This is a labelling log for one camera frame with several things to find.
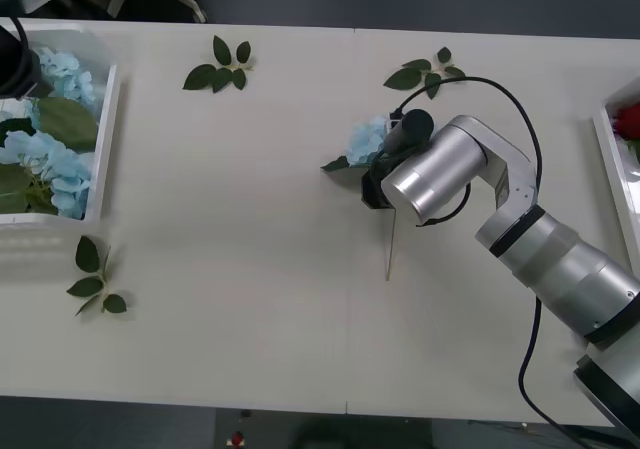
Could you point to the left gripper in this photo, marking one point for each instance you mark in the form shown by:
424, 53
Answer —
10, 44

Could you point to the shallow white box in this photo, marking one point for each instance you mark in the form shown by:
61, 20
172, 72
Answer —
617, 179
105, 144

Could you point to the large pale blue flower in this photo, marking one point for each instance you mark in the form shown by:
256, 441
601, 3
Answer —
55, 169

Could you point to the small pale blue flower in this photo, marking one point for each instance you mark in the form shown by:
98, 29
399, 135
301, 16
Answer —
362, 141

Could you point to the red rose with green stem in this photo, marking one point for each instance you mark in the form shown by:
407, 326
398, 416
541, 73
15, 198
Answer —
627, 121

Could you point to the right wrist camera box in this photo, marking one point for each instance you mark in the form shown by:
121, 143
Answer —
395, 119

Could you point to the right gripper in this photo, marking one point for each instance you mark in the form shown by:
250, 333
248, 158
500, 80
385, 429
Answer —
372, 191

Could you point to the loose green leaf twig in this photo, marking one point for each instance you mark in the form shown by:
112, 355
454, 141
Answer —
405, 79
200, 76
87, 256

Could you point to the dark robot torso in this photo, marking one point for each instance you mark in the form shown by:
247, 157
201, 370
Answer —
360, 434

